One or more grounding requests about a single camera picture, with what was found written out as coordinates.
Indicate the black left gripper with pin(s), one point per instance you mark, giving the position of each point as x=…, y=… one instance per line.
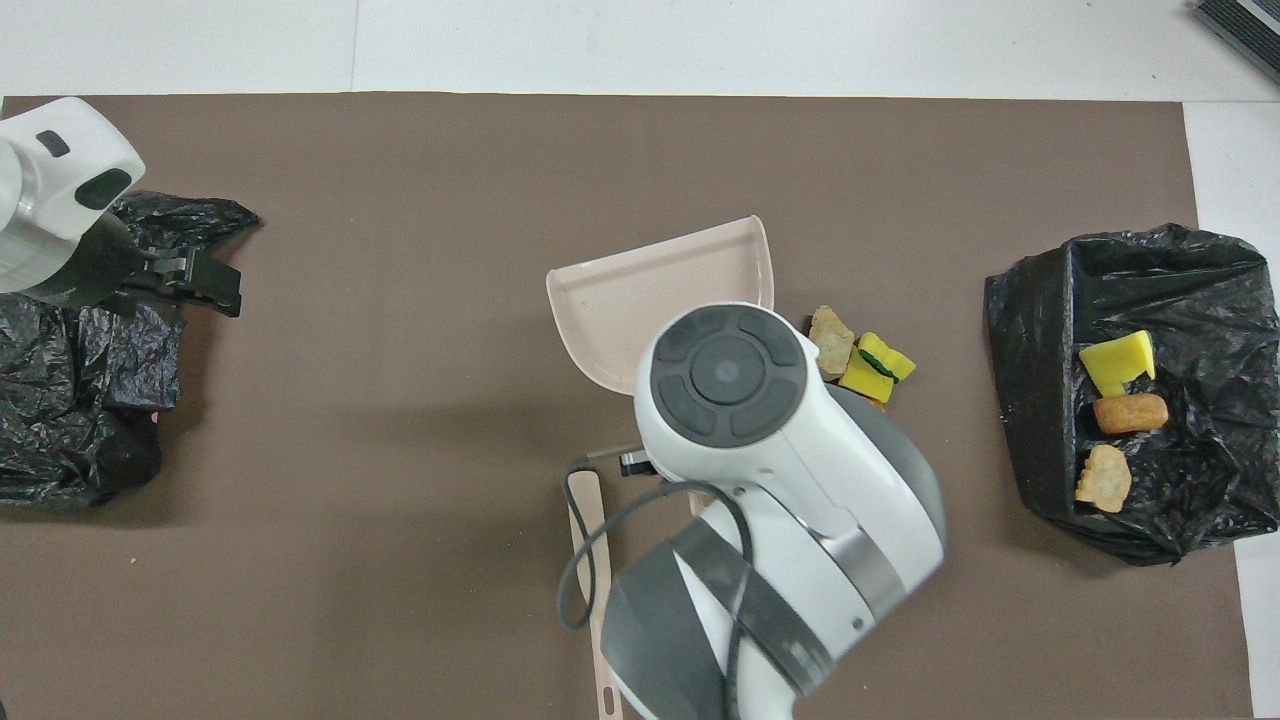
x=100, y=265

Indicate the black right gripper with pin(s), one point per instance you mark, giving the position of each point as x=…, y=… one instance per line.
x=636, y=465

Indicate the beige hand brush black bristles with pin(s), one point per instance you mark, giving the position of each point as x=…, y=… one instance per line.
x=586, y=505

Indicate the beige plastic dustpan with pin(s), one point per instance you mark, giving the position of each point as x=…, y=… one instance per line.
x=650, y=300

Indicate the pale bread chunk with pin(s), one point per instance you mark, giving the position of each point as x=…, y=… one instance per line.
x=830, y=340

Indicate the yellow sponge wedge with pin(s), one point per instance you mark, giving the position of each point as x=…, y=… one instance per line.
x=893, y=358

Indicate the ridged tan bread slice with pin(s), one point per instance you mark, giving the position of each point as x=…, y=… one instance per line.
x=1103, y=478

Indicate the notched yellow sponge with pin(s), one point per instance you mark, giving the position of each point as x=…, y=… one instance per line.
x=1120, y=362

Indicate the brown bread roll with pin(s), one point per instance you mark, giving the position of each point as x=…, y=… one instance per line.
x=1130, y=414

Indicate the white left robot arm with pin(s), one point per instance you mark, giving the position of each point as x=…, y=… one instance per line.
x=50, y=180

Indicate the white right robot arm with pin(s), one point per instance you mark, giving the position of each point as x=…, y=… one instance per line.
x=800, y=450

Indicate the black trash bag bin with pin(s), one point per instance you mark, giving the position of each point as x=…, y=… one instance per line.
x=80, y=400
x=1200, y=500

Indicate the brown table mat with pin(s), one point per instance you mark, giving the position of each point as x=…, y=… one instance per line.
x=400, y=400

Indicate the dark ribbed object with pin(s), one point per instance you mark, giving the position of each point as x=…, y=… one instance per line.
x=1250, y=25

